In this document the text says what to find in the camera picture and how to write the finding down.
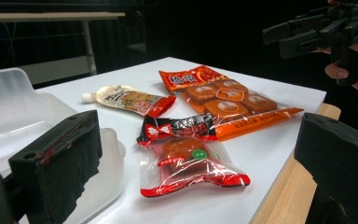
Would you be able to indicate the white background table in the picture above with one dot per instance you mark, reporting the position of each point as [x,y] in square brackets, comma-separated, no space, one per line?
[43,16]

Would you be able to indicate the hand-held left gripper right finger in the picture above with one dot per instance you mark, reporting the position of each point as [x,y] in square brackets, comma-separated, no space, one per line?
[341,168]

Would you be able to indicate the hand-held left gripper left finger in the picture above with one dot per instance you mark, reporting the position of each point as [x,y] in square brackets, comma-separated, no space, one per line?
[59,161]

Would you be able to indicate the white spout pouch red end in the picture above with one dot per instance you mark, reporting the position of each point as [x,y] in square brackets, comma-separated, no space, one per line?
[127,99]

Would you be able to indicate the red black snack packet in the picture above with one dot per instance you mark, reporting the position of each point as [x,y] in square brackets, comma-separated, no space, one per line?
[183,155]

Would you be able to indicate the orange snack bag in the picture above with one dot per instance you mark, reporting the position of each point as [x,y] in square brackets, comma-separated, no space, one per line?
[230,109]

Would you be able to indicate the translucent plastic storage box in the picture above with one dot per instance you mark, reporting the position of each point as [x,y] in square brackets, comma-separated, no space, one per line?
[6,102]

